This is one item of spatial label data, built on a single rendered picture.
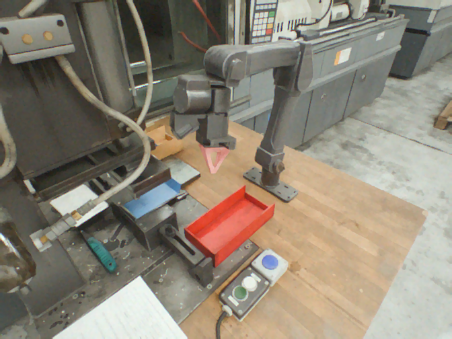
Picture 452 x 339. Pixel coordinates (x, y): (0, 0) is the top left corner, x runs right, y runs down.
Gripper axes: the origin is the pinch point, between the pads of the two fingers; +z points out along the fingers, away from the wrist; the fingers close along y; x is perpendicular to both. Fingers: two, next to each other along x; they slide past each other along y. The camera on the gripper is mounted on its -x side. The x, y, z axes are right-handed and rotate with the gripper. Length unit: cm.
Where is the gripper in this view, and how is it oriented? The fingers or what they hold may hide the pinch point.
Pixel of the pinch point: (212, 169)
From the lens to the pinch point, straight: 68.0
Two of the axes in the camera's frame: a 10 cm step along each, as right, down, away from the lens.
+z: -0.8, 9.3, 3.6
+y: 4.3, 3.6, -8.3
